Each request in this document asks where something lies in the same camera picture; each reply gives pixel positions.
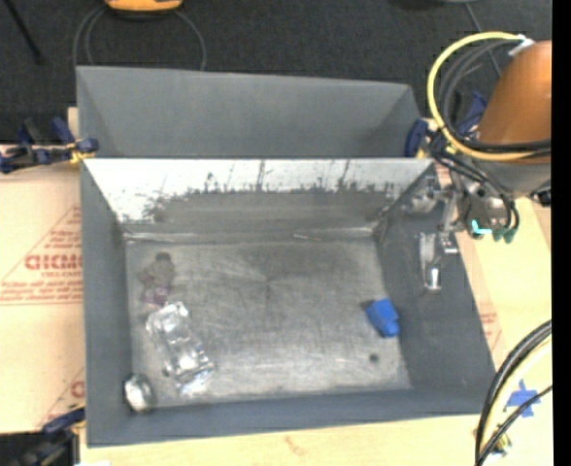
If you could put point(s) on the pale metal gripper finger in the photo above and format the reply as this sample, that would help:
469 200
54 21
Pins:
432 265
428 197

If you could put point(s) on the blue plastic block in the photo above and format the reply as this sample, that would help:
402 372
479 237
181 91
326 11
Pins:
383 316

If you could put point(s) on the grey metal bin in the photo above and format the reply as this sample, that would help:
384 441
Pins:
276 309

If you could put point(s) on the clear plastic bottle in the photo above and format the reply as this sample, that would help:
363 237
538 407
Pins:
178 347

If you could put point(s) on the brown cardboard board, red print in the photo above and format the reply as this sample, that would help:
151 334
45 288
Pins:
33 309

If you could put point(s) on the black cylinder on white bracket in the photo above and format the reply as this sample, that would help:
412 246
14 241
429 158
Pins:
543 196

